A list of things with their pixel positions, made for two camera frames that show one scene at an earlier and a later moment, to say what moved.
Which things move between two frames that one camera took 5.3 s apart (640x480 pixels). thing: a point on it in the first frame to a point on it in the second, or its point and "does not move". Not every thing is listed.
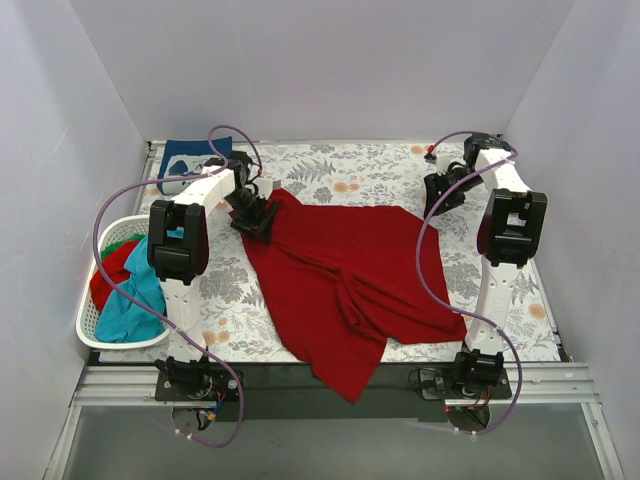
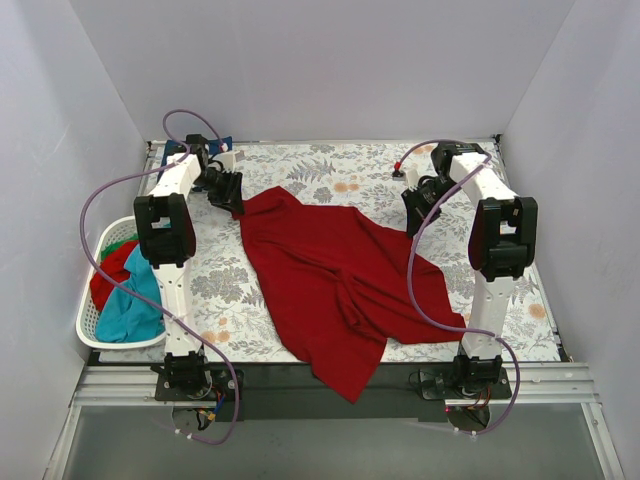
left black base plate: x=201 y=384 does not move
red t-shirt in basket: x=113 y=267 does not move
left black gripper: x=258 y=220 to x=227 y=188
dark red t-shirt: x=342 y=282 does not move
